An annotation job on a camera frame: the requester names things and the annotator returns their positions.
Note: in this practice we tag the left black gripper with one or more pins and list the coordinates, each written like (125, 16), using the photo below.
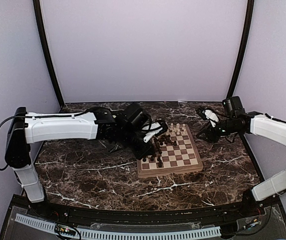
(147, 149)

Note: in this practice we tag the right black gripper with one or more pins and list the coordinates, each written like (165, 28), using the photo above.
(212, 136)

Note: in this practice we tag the dark tall piece front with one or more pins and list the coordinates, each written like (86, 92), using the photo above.
(159, 162)

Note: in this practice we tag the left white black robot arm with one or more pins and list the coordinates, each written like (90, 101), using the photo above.
(98, 123)

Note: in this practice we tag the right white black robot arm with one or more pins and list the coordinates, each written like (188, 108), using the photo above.
(252, 123)

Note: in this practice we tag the white pieces back row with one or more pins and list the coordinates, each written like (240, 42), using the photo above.
(177, 129)

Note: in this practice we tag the wooden chess board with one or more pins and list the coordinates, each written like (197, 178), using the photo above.
(180, 159)

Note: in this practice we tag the fallen dark piece pile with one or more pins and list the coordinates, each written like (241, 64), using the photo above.
(162, 140)

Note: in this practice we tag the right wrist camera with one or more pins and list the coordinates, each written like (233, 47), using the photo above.
(233, 107)

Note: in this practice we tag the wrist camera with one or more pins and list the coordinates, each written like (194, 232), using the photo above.
(136, 115)
(233, 107)

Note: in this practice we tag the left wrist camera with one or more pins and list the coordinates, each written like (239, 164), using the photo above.
(136, 115)

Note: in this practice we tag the right black frame post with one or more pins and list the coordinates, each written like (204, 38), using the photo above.
(242, 48)

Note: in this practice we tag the black frame post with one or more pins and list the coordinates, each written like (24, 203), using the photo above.
(242, 48)
(46, 52)

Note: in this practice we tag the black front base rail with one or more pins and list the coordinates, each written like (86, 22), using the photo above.
(261, 222)

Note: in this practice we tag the left black frame post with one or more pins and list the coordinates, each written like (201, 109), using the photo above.
(46, 52)

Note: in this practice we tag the white slotted cable duct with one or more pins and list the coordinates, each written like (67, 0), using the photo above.
(68, 232)

